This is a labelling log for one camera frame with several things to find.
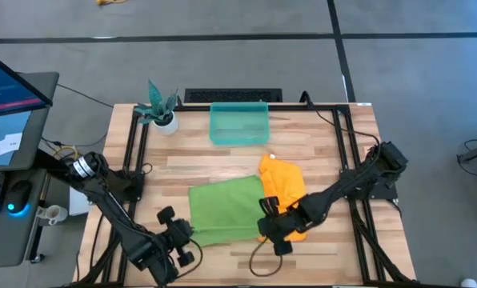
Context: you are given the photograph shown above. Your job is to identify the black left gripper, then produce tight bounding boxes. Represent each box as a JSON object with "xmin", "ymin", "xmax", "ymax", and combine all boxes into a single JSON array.
[{"xmin": 157, "ymin": 206, "xmax": 196, "ymax": 269}]

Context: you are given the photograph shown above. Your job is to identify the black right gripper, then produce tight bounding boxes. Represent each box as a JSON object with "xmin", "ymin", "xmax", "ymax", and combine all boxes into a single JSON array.
[{"xmin": 258, "ymin": 196, "xmax": 305, "ymax": 258}]

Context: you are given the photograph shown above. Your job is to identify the green microfiber towel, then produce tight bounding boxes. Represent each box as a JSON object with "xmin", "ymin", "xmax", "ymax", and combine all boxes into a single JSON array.
[{"xmin": 187, "ymin": 174, "xmax": 268, "ymax": 248}]

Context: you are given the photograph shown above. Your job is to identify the orange microfiber towel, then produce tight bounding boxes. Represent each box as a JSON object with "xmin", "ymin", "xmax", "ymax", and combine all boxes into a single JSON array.
[{"xmin": 257, "ymin": 153, "xmax": 309, "ymax": 243}]

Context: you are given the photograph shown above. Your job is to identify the teal plastic basket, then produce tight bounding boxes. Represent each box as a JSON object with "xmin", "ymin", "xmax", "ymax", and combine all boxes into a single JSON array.
[{"xmin": 208, "ymin": 101, "xmax": 271, "ymax": 146}]

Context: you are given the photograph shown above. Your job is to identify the snake plant in white pot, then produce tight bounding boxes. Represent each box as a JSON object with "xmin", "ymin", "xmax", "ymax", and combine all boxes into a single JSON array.
[{"xmin": 133, "ymin": 78, "xmax": 181, "ymax": 137}]

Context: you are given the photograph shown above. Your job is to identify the white box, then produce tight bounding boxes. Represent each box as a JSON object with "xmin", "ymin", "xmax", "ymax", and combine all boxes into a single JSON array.
[{"xmin": 68, "ymin": 186, "xmax": 91, "ymax": 218}]

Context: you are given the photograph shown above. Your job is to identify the white cup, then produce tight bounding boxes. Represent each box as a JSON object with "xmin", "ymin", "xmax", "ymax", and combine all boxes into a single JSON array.
[{"xmin": 35, "ymin": 204, "xmax": 69, "ymax": 226}]

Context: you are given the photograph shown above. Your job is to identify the black computer mouse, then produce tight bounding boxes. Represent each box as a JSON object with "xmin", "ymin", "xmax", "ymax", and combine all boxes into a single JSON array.
[{"xmin": 4, "ymin": 179, "xmax": 34, "ymax": 217}]

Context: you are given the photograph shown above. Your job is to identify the grey computer desk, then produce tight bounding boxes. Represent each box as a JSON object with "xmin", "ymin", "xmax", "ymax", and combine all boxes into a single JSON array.
[{"xmin": 0, "ymin": 71, "xmax": 61, "ymax": 270}]

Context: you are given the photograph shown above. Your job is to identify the white paper note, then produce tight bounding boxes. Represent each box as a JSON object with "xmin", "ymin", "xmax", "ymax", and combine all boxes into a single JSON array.
[{"xmin": 0, "ymin": 132, "xmax": 24, "ymax": 158}]

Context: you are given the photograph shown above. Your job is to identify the computer monitor with blue screen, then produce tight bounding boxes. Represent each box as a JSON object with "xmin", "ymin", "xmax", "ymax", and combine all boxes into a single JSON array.
[{"xmin": 0, "ymin": 46, "xmax": 54, "ymax": 120}]

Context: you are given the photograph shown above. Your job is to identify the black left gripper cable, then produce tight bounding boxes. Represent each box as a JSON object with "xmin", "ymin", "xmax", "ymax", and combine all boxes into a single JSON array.
[{"xmin": 174, "ymin": 238, "xmax": 205, "ymax": 281}]

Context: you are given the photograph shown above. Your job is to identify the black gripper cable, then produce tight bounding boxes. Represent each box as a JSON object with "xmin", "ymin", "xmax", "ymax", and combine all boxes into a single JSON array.
[
  {"xmin": 174, "ymin": 238, "xmax": 205, "ymax": 281},
  {"xmin": 248, "ymin": 235, "xmax": 284, "ymax": 278}
]

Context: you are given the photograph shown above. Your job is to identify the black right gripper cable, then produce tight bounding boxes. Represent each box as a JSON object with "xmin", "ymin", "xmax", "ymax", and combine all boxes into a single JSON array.
[{"xmin": 248, "ymin": 235, "xmax": 284, "ymax": 278}]

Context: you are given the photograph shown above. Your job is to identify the black aluminium table frame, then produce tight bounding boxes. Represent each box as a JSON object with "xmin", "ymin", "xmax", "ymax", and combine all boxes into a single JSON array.
[{"xmin": 73, "ymin": 102, "xmax": 419, "ymax": 288}]

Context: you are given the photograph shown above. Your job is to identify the long black cable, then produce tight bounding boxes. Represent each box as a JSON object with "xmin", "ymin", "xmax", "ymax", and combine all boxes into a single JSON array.
[{"xmin": 299, "ymin": 90, "xmax": 382, "ymax": 151}]

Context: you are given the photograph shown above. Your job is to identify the yellow wires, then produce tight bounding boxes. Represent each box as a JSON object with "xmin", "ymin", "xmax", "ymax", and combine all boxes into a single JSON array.
[{"xmin": 52, "ymin": 144, "xmax": 79, "ymax": 162}]

